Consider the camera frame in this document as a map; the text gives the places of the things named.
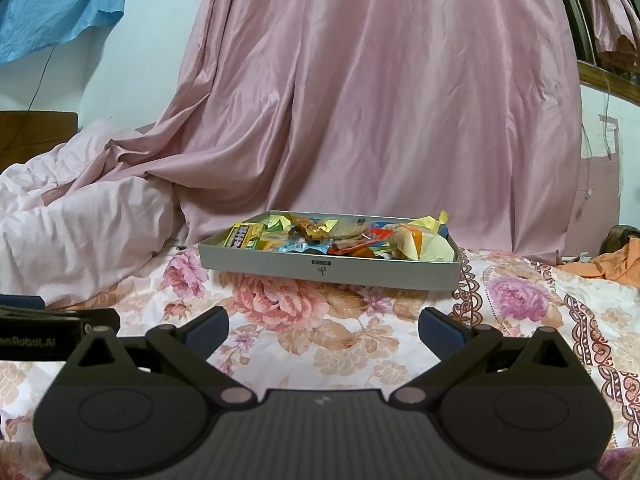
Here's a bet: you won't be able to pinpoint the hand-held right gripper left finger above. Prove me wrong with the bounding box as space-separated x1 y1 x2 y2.
50 306 258 409

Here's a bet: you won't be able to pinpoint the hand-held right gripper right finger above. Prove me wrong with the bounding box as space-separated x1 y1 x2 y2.
392 307 593 407

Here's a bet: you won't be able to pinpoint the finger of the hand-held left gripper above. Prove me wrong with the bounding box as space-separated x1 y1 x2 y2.
0 295 122 337

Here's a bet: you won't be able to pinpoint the orange snack packet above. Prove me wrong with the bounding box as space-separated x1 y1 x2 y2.
330 227 396 258

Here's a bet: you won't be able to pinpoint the grey box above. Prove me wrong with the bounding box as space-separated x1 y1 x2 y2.
197 210 462 293

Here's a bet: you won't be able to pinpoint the round rice cracker packet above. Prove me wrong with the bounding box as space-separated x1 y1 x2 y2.
330 219 368 241

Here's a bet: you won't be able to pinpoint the yellow snack packets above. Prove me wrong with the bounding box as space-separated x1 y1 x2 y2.
395 210 453 263

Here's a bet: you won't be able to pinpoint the pale pink quilt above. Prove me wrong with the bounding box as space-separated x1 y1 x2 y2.
0 120 188 311

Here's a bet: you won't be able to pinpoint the floral bedsheet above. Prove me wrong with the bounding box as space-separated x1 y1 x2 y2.
0 245 640 480

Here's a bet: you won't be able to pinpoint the yellow checkered snack packet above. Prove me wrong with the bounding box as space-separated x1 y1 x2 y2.
225 221 266 250

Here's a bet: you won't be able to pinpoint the wooden headboard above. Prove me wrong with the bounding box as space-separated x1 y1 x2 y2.
0 110 80 173

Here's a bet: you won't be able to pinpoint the orange cloth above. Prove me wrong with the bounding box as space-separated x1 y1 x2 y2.
557 237 640 291

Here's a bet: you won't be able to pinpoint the dark cloth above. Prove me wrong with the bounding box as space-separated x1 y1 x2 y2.
602 224 640 256

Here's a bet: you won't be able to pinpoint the blue cloth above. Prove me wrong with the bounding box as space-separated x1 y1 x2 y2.
0 0 128 66

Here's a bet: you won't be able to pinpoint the gathered pink curtain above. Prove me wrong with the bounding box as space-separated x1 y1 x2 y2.
570 0 640 68

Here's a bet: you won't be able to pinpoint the wooden frame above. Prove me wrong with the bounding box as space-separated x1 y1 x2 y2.
575 59 640 91

